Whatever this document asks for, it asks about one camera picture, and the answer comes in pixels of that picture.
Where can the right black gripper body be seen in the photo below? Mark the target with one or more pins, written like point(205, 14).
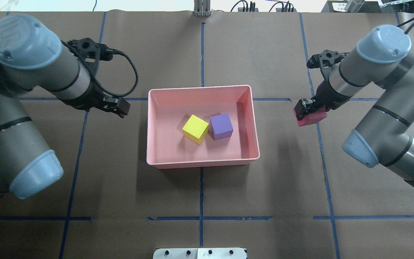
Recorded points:
point(324, 95)

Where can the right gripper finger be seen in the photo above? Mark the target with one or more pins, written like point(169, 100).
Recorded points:
point(305, 107)

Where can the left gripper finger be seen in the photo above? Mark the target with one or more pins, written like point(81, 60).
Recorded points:
point(122, 107)

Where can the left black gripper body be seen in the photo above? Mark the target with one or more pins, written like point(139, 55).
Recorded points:
point(92, 98)

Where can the pink foam block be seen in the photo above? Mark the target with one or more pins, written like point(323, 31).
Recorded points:
point(311, 118)

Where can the yellow foam block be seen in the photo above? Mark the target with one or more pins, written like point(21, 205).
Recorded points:
point(195, 129)

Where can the purple foam block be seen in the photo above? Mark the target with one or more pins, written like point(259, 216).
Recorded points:
point(220, 126)

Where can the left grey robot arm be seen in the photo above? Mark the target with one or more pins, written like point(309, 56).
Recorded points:
point(32, 55)

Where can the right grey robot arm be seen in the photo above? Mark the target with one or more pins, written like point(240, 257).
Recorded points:
point(382, 57)

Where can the pink plastic bin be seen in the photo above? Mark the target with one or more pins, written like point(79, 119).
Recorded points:
point(170, 108)

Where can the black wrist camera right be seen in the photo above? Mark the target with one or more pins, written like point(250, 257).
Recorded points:
point(327, 58)

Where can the aluminium frame post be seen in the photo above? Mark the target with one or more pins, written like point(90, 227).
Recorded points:
point(202, 8)

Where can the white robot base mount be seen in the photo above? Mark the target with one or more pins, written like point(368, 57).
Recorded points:
point(202, 253)

